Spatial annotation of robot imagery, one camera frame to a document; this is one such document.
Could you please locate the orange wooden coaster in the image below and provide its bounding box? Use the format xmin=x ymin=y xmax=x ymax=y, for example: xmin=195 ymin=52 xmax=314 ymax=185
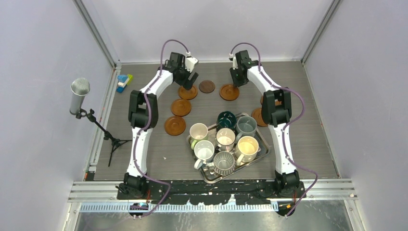
xmin=251 ymin=107 xmax=268 ymax=127
xmin=171 ymin=98 xmax=191 ymax=117
xmin=178 ymin=85 xmax=198 ymax=100
xmin=260 ymin=96 xmax=282 ymax=106
xmin=164 ymin=116 xmax=186 ymax=136
xmin=219 ymin=84 xmax=240 ymax=101

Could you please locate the dark walnut wooden coaster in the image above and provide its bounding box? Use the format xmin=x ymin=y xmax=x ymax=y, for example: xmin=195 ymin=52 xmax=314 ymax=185
xmin=199 ymin=80 xmax=216 ymax=94

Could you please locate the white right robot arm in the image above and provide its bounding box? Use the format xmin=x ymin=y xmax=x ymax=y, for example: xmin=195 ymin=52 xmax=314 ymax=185
xmin=230 ymin=61 xmax=300 ymax=198

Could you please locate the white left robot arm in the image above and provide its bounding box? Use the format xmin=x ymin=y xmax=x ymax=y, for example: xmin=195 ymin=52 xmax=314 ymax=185
xmin=118 ymin=64 xmax=198 ymax=199

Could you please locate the dark green mug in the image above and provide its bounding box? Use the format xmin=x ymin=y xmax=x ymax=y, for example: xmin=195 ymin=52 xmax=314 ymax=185
xmin=217 ymin=111 xmax=237 ymax=131

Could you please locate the green toy brick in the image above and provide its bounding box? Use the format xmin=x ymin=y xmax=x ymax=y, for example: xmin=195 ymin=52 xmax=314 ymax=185
xmin=126 ymin=74 xmax=133 ymax=85

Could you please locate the blue toy brick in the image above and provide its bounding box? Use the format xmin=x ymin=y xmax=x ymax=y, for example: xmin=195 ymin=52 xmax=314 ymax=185
xmin=116 ymin=75 xmax=129 ymax=93

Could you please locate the white mug brown base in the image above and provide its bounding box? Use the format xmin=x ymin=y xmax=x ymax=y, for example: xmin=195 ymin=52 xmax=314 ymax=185
xmin=216 ymin=128 xmax=236 ymax=152

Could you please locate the large cream mug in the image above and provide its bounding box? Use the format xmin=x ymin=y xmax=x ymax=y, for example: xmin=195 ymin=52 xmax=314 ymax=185
xmin=234 ymin=136 xmax=260 ymax=166

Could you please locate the white grey mug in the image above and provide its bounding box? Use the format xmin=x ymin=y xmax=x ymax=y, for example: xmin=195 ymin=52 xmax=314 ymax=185
xmin=193 ymin=140 xmax=215 ymax=169

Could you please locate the silver metal tray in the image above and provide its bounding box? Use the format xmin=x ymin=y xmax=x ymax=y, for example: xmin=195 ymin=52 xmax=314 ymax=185
xmin=187 ymin=112 xmax=270 ymax=184

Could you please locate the grey ribbed mug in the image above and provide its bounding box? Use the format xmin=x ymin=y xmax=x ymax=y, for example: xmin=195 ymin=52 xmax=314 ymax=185
xmin=206 ymin=151 xmax=236 ymax=176

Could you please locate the silver microphone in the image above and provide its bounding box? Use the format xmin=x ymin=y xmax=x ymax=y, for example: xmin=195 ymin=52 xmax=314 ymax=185
xmin=69 ymin=77 xmax=90 ymax=115

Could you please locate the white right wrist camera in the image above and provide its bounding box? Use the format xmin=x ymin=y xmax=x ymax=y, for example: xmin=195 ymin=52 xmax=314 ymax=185
xmin=230 ymin=56 xmax=238 ymax=70

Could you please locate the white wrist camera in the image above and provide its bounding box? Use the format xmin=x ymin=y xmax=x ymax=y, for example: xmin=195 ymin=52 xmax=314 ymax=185
xmin=185 ymin=56 xmax=199 ymax=73
xmin=230 ymin=56 xmax=238 ymax=70

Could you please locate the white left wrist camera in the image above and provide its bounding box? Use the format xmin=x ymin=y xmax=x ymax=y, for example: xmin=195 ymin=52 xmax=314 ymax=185
xmin=185 ymin=56 xmax=199 ymax=73

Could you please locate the cream mug green handle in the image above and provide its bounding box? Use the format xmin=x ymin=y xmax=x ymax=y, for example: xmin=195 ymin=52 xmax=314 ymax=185
xmin=189 ymin=123 xmax=208 ymax=150

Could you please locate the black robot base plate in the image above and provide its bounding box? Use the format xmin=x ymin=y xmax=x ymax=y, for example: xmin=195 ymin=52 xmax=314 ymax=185
xmin=116 ymin=179 xmax=306 ymax=205

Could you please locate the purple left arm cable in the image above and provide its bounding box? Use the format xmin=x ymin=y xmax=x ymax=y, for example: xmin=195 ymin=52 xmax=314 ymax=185
xmin=130 ymin=39 xmax=192 ymax=219

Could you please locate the aluminium front rail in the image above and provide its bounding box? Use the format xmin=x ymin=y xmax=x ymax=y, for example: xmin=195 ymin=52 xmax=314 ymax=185
xmin=68 ymin=179 xmax=357 ymax=213

